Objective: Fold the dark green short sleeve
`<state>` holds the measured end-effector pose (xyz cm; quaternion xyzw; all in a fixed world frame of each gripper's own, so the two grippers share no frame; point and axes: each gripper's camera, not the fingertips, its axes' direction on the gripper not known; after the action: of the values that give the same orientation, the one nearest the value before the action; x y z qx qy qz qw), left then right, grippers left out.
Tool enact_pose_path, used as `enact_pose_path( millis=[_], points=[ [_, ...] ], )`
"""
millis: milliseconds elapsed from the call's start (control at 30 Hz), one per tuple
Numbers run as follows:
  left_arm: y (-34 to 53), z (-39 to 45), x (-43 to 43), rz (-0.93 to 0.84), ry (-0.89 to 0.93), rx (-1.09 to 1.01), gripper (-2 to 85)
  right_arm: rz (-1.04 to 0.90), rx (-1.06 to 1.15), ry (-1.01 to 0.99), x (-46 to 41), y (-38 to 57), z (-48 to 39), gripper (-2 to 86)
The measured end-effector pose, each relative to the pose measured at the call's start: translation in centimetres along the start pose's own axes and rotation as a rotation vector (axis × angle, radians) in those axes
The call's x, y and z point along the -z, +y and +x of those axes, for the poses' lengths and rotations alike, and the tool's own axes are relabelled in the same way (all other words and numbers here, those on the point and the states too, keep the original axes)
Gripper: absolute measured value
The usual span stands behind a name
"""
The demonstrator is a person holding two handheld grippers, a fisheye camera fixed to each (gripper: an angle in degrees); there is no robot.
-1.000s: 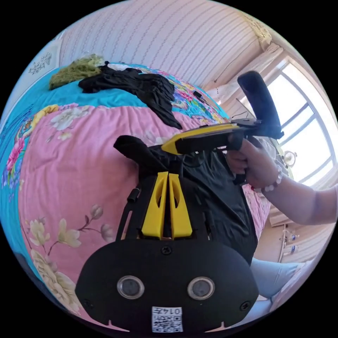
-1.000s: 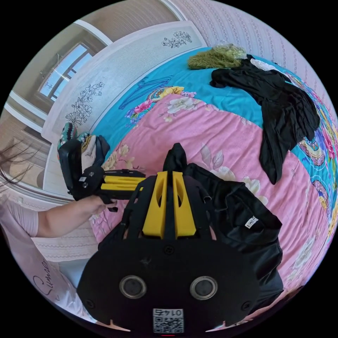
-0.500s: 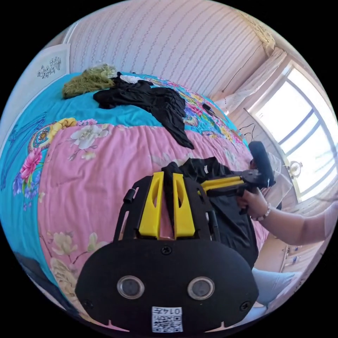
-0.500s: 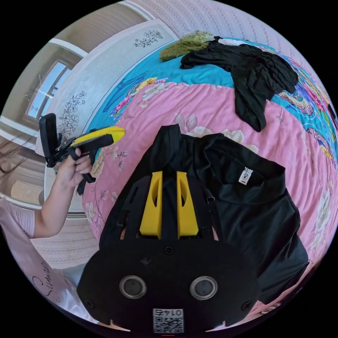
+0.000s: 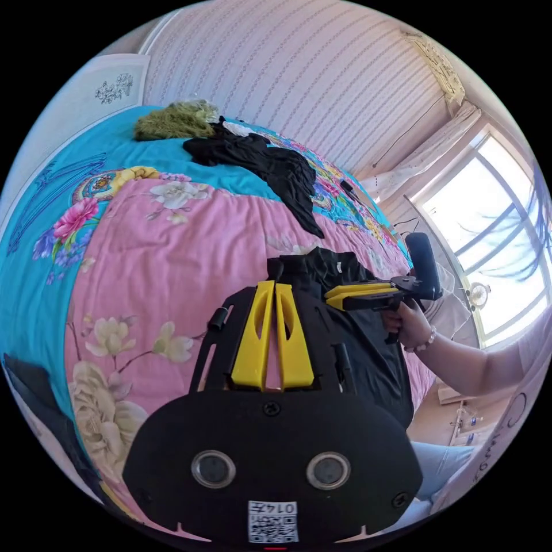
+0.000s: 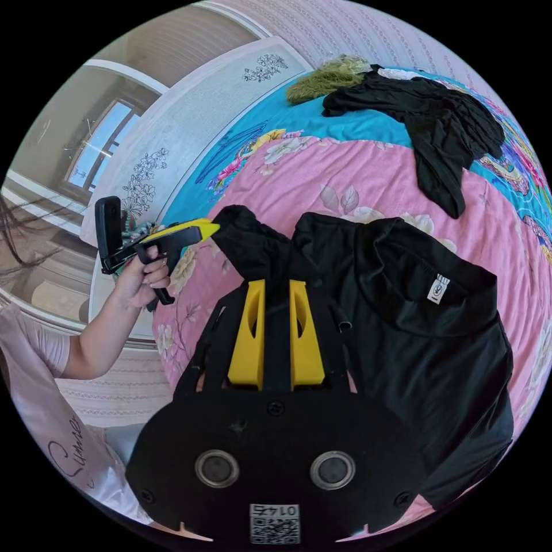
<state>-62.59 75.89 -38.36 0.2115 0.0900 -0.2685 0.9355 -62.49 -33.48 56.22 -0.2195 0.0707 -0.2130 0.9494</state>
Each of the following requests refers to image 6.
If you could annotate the window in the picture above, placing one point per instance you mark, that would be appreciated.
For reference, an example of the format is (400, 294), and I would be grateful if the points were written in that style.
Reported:
(101, 142)

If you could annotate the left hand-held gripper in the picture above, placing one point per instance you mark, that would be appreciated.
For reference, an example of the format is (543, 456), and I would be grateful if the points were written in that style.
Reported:
(183, 235)

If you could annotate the person's left forearm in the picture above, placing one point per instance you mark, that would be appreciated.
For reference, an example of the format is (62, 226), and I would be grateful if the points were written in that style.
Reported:
(101, 340)

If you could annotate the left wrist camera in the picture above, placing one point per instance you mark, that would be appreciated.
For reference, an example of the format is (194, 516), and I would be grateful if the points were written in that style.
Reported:
(108, 233)

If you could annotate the white cupboard with flower print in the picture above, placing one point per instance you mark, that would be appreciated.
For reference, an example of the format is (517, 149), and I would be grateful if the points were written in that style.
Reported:
(194, 116)

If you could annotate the pile of clothes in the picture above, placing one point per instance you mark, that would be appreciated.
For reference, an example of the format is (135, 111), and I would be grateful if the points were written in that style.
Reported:
(435, 125)

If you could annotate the person's body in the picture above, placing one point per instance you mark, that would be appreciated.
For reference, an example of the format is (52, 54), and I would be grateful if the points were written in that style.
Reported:
(34, 388)

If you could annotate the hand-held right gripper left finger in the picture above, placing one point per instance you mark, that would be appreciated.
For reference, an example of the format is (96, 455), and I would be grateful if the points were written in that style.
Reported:
(246, 345)

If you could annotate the dark green short sleeve shirt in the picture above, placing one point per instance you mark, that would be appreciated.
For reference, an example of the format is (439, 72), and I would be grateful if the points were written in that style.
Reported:
(414, 345)

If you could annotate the bed with floral quilt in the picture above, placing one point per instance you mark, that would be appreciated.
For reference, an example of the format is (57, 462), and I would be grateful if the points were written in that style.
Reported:
(366, 181)

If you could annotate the person's left hand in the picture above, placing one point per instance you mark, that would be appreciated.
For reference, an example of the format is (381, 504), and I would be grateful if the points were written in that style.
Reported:
(138, 284)

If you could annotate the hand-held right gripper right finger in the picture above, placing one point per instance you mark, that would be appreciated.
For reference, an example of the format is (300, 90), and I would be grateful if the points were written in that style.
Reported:
(306, 349)

